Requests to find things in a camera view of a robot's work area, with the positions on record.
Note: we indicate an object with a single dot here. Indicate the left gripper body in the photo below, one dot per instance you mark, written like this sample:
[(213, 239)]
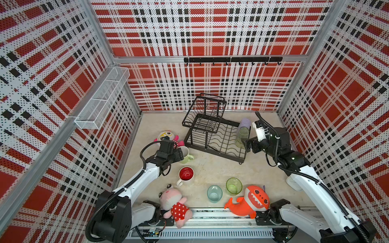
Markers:
[(175, 156)]

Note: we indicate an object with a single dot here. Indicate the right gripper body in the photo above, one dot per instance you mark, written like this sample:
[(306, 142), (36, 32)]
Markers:
[(257, 146)]

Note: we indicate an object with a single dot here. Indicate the tall green glass cup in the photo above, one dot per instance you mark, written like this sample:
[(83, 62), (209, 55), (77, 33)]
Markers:
[(242, 133)]

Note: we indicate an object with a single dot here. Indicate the lavender plastic cup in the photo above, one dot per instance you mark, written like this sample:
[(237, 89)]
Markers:
[(246, 123)]

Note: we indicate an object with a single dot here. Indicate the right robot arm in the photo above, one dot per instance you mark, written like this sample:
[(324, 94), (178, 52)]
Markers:
[(340, 224)]

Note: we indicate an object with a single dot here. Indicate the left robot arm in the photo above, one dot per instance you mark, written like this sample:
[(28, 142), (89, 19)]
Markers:
[(130, 194)]

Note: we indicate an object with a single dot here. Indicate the yellow pink owl plush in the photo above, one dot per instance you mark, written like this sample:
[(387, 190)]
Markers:
[(171, 136)]

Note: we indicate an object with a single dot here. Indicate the white mug red interior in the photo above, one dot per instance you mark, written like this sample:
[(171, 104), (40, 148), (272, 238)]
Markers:
[(186, 176)]

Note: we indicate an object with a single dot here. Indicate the short green glass cup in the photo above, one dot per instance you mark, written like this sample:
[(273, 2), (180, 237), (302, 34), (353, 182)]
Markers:
[(234, 186)]

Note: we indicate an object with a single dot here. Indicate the pink bear plush toy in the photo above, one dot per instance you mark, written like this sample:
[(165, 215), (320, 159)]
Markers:
[(173, 203)]

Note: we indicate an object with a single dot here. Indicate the red shark plush toy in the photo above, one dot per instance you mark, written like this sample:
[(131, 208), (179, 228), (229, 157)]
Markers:
[(255, 199)]

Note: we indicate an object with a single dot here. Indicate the teal glass cup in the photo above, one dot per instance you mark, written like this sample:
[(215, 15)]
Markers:
[(214, 193)]

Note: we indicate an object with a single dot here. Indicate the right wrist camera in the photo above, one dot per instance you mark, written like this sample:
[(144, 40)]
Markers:
[(261, 131)]

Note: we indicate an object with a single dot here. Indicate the white mug green handle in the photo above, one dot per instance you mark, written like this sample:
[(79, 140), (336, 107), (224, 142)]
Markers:
[(187, 157)]

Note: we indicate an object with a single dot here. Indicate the black wire dish rack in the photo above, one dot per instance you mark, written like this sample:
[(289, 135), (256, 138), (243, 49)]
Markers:
[(209, 132)]

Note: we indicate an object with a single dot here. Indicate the white wire wall basket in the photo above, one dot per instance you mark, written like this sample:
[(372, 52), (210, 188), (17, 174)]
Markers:
[(99, 105)]

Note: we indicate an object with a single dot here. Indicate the black wall hook rail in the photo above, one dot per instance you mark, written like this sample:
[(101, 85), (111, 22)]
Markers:
[(265, 59)]

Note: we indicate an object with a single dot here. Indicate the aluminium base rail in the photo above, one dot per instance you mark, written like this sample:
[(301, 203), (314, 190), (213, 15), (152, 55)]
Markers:
[(147, 222)]

